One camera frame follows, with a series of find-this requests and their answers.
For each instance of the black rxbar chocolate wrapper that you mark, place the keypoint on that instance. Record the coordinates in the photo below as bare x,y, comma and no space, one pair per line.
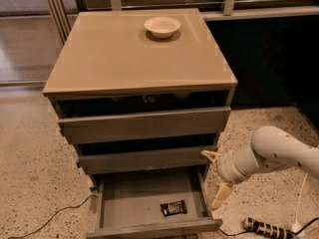
173,208

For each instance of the black power strip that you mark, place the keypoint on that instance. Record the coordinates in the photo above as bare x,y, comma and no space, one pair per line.
266,230

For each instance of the middle grey drawer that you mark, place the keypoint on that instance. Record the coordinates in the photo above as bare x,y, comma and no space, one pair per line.
143,160

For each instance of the top grey drawer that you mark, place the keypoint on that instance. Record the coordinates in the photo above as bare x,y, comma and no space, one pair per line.
144,125

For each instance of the grey drawer cabinet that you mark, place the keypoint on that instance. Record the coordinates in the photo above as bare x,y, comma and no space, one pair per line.
111,65

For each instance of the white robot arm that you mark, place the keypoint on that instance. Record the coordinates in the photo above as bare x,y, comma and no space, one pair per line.
270,149

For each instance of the white plug adapter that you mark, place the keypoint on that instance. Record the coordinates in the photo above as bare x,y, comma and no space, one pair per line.
295,228

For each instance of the bottom grey open drawer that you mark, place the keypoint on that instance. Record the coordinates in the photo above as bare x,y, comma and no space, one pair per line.
129,205

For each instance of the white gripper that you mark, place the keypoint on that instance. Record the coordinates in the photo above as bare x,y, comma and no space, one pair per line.
226,168

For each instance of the white bowl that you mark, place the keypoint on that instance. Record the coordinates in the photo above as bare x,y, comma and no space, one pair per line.
162,27

